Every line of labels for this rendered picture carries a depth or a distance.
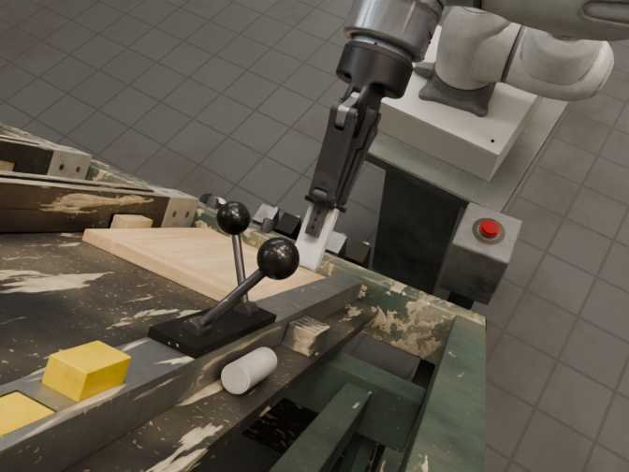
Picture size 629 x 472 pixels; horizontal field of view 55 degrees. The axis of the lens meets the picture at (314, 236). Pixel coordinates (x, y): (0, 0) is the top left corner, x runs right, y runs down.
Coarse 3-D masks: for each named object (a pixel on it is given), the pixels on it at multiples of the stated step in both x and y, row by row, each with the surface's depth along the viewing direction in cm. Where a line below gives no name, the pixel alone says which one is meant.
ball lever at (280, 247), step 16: (272, 240) 52; (288, 240) 53; (256, 256) 53; (272, 256) 51; (288, 256) 52; (256, 272) 53; (272, 272) 52; (288, 272) 52; (240, 288) 54; (224, 304) 54; (192, 320) 54; (208, 320) 55
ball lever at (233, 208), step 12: (228, 204) 66; (240, 204) 66; (216, 216) 67; (228, 216) 65; (240, 216) 66; (228, 228) 66; (240, 228) 66; (240, 240) 67; (240, 252) 67; (240, 264) 67; (240, 276) 67; (240, 300) 67; (240, 312) 66; (252, 312) 66
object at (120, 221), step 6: (114, 216) 102; (120, 216) 102; (126, 216) 104; (132, 216) 106; (138, 216) 107; (114, 222) 102; (120, 222) 102; (126, 222) 102; (132, 222) 103; (138, 222) 105; (144, 222) 107; (150, 222) 108; (114, 228) 102; (120, 228) 102; (126, 228) 102; (132, 228) 104; (138, 228) 105; (144, 228) 107; (150, 228) 109
